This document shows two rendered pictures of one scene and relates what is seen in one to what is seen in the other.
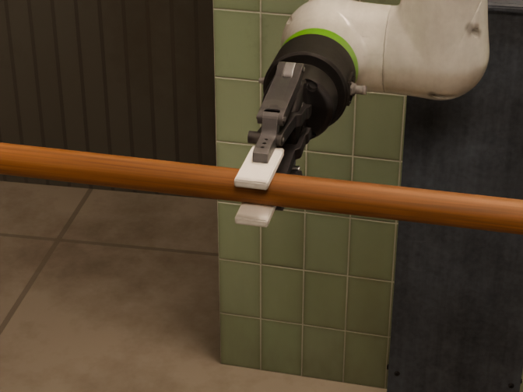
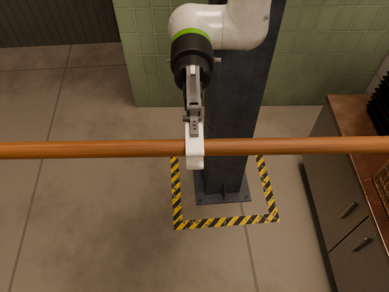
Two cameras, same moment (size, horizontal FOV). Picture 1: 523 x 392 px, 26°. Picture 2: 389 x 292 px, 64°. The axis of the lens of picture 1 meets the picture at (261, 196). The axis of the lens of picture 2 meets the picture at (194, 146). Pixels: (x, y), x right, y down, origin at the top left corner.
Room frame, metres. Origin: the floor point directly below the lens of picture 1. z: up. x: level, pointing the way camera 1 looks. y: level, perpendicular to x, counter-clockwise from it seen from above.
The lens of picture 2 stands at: (0.59, 0.08, 1.62)
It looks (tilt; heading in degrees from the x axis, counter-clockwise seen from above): 53 degrees down; 345
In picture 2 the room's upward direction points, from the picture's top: straight up
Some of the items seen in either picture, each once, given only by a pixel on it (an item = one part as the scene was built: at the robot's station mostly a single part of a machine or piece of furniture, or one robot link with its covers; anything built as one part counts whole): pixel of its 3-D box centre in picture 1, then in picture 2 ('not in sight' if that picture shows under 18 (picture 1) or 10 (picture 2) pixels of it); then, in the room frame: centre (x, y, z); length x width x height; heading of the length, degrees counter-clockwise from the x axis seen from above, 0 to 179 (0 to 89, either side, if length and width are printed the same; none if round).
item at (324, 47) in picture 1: (312, 84); (193, 59); (1.12, -0.06, 1.20); 0.12 x 0.06 x 0.09; 77
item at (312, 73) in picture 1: (295, 113); (192, 83); (1.05, -0.03, 1.19); 0.09 x 0.07 x 0.08; 167
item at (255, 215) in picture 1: (260, 203); (194, 152); (0.90, 0.00, 1.17); 0.07 x 0.03 x 0.01; 167
